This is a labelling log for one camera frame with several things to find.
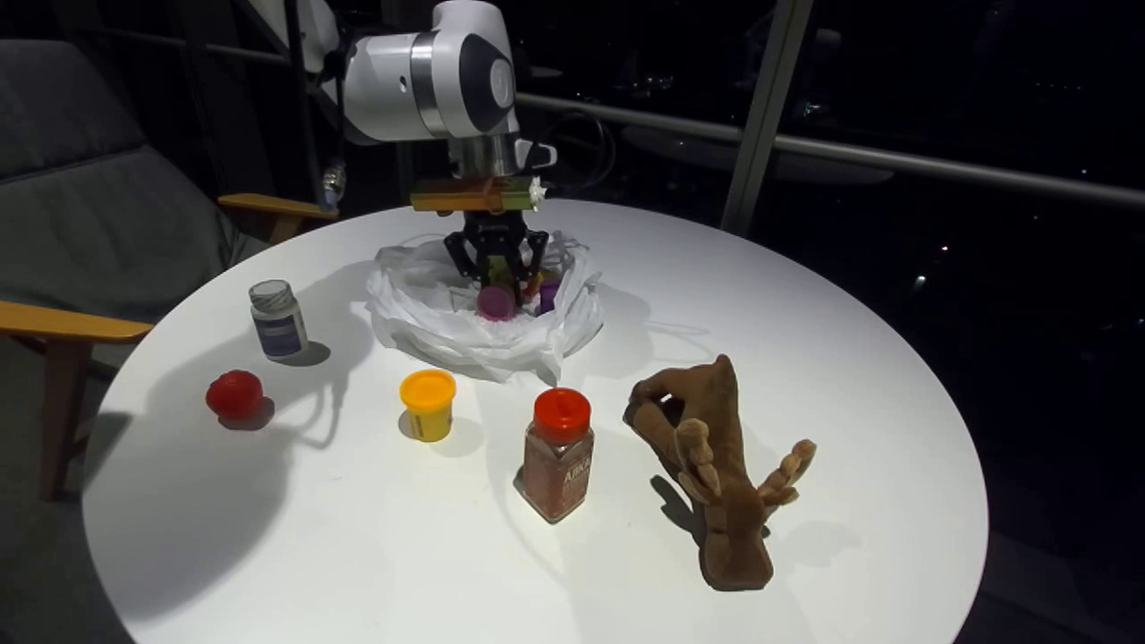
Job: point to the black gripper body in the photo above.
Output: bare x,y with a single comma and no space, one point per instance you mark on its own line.
488,232

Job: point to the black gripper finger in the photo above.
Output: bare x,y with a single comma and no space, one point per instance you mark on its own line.
469,267
528,274

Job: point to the white plastic bag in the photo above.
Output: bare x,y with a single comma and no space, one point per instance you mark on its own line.
424,304

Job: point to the yellow play dough tub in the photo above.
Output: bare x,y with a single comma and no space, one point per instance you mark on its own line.
426,407

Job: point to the small jar with grey lid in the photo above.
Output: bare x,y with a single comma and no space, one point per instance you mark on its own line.
278,319

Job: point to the spice jar with red lid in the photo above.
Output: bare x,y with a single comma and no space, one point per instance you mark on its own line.
554,458

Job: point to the red play dough tub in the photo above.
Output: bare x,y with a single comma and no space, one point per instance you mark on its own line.
236,402

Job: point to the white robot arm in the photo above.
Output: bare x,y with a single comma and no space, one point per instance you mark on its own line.
449,83

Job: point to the metal window railing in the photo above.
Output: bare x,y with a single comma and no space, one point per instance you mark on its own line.
316,83

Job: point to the grey armchair with wooden arms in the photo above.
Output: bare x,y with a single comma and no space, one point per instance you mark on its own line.
99,231

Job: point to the grey window post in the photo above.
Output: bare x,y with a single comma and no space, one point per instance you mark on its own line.
762,113

